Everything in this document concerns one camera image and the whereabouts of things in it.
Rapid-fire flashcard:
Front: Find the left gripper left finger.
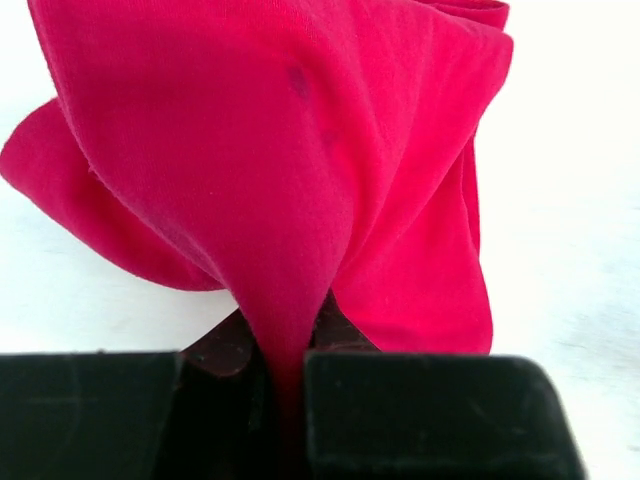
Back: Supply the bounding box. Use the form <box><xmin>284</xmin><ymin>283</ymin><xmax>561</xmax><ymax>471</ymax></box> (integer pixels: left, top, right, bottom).
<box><xmin>1</xmin><ymin>312</ymin><xmax>276</xmax><ymax>480</ymax></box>

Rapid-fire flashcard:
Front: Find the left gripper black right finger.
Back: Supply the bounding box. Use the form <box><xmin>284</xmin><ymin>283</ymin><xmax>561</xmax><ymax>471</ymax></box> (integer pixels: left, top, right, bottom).
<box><xmin>304</xmin><ymin>295</ymin><xmax>587</xmax><ymax>479</ymax></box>

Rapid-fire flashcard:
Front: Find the crimson red t shirt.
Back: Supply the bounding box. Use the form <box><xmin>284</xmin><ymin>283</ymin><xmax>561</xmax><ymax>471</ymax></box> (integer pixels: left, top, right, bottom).
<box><xmin>1</xmin><ymin>0</ymin><xmax>513</xmax><ymax>450</ymax></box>

